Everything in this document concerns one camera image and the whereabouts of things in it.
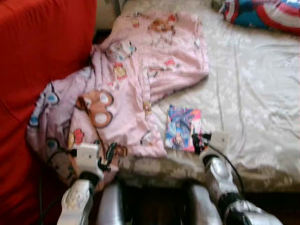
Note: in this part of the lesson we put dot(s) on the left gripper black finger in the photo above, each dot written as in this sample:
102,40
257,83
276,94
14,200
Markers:
111,152

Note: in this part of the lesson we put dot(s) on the colourful anime book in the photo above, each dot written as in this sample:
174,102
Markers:
180,126

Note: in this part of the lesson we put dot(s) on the beige floral bedsheet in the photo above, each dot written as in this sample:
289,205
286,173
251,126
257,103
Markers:
253,93

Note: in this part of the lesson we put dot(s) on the pink cartoon print blanket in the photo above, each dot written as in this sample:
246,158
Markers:
140,84

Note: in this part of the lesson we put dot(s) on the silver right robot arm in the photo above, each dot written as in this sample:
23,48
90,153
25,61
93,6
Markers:
220,178

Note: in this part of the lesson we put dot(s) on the silver robot left leg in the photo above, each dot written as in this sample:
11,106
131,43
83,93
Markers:
110,206

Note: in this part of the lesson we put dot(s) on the silver robot leg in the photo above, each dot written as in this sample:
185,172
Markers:
204,211
110,206

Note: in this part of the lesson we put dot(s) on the silver robot right leg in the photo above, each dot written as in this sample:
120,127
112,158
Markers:
204,211

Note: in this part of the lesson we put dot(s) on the grey floral bed mattress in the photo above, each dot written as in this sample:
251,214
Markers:
262,178

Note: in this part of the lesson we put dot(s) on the red fabric-covered mattress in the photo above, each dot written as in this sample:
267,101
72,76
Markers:
37,70

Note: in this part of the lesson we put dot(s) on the red white blue shield pillow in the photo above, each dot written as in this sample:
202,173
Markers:
267,14

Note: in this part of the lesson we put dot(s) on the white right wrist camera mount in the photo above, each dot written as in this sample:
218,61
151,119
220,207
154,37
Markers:
218,140

